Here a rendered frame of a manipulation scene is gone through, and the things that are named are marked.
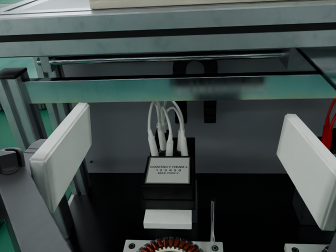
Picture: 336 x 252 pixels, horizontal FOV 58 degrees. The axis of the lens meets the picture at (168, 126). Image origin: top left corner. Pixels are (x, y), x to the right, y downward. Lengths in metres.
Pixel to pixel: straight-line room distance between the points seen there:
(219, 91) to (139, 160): 0.31
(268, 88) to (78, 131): 0.25
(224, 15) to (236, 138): 0.30
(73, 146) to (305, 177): 0.12
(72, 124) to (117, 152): 0.45
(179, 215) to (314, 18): 0.27
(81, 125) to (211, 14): 0.21
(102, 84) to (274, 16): 0.20
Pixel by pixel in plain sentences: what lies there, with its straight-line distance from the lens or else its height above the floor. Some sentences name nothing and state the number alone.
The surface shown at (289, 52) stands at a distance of 0.42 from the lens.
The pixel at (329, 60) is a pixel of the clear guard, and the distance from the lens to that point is 0.35.
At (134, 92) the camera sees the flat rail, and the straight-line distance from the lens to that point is 0.37.
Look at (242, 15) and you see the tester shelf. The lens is 0.34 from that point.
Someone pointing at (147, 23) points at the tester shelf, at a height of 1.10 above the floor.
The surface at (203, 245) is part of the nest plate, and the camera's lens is 0.50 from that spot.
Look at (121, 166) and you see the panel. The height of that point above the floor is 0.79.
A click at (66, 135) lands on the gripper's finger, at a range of 0.16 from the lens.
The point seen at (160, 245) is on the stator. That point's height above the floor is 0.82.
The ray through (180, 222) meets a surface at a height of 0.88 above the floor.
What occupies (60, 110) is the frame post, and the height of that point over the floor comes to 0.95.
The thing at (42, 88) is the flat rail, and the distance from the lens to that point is 0.40.
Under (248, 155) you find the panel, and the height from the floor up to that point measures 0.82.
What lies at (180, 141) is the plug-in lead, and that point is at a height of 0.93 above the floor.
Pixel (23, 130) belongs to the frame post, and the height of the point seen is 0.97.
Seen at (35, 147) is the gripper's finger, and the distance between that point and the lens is 0.17.
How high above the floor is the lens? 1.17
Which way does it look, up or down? 31 degrees down
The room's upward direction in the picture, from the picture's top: 4 degrees counter-clockwise
